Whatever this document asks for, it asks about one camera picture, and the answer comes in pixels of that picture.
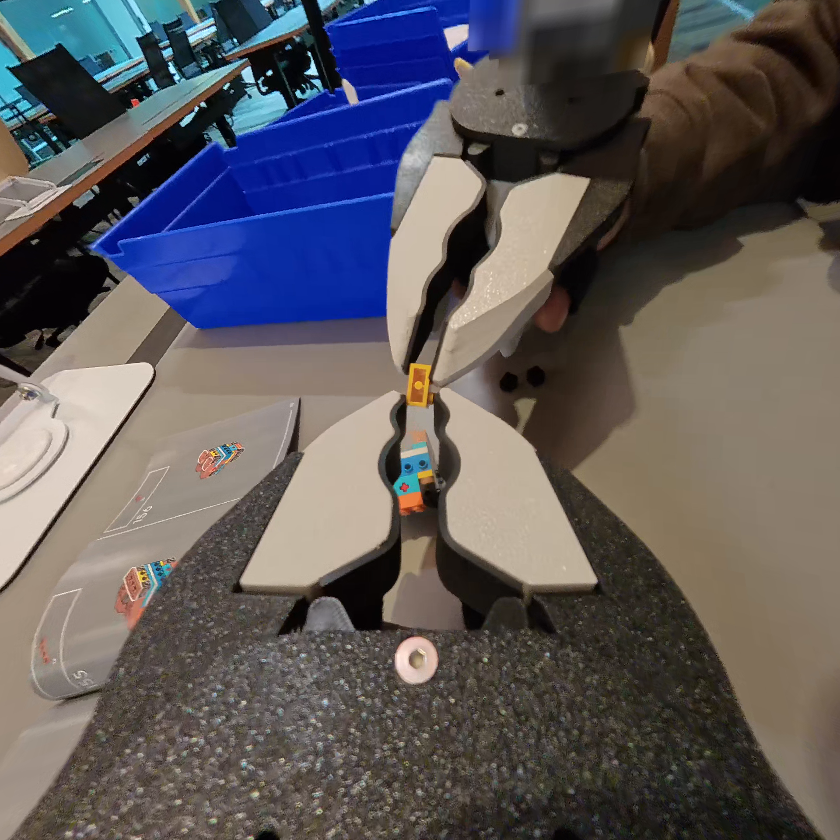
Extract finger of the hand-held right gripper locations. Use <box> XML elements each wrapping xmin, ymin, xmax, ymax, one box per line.
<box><xmin>433</xmin><ymin>172</ymin><xmax>592</xmax><ymax>388</ymax></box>
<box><xmin>387</xmin><ymin>154</ymin><xmax>488</xmax><ymax>371</ymax></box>

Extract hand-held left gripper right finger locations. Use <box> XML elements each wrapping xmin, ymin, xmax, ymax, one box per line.
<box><xmin>433</xmin><ymin>386</ymin><xmax>601</xmax><ymax>597</ymax></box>

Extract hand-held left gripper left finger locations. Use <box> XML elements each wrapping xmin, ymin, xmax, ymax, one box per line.
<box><xmin>238</xmin><ymin>390</ymin><xmax>404</xmax><ymax>598</ymax></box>

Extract small multicoloured brick model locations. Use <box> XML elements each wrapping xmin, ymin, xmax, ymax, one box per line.
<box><xmin>392</xmin><ymin>430</ymin><xmax>447</xmax><ymax>516</ymax></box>

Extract yellow toy brick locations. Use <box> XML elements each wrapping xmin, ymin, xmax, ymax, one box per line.
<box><xmin>406</xmin><ymin>362</ymin><xmax>437</xmax><ymax>408</ymax></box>

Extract grey building instruction booklet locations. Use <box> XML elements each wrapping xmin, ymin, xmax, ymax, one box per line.
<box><xmin>29</xmin><ymin>397</ymin><xmax>303</xmax><ymax>702</ymax></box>

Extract blue plastic bin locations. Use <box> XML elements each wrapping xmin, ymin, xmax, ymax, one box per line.
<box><xmin>367</xmin><ymin>0</ymin><xmax>473</xmax><ymax>27</ymax></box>
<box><xmin>325</xmin><ymin>7</ymin><xmax>441</xmax><ymax>89</ymax></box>
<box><xmin>92</xmin><ymin>141</ymin><xmax>421</xmax><ymax>329</ymax></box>
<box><xmin>223</xmin><ymin>79</ymin><xmax>457</xmax><ymax>217</ymax></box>

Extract person's right forearm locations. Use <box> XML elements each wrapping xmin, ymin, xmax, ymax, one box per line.
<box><xmin>626</xmin><ymin>0</ymin><xmax>840</xmax><ymax>234</ymax></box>

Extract grey desk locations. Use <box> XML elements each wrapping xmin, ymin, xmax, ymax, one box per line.
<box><xmin>0</xmin><ymin>197</ymin><xmax>840</xmax><ymax>840</ymax></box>

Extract background office desk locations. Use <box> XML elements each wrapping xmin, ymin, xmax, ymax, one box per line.
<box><xmin>0</xmin><ymin>59</ymin><xmax>250</xmax><ymax>257</ymax></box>

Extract person's right hand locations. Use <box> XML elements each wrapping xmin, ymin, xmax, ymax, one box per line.
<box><xmin>532</xmin><ymin>281</ymin><xmax>572</xmax><ymax>334</ymax></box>

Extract white tablet stand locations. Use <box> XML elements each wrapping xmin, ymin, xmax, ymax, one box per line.
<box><xmin>0</xmin><ymin>362</ymin><xmax>155</xmax><ymax>592</ymax></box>

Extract black office chair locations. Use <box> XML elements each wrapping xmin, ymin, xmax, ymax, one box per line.
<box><xmin>10</xmin><ymin>42</ymin><xmax>126</xmax><ymax>142</ymax></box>

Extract clear acrylic holder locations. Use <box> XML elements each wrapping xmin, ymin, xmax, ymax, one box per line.
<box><xmin>0</xmin><ymin>176</ymin><xmax>56</xmax><ymax>221</ymax></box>

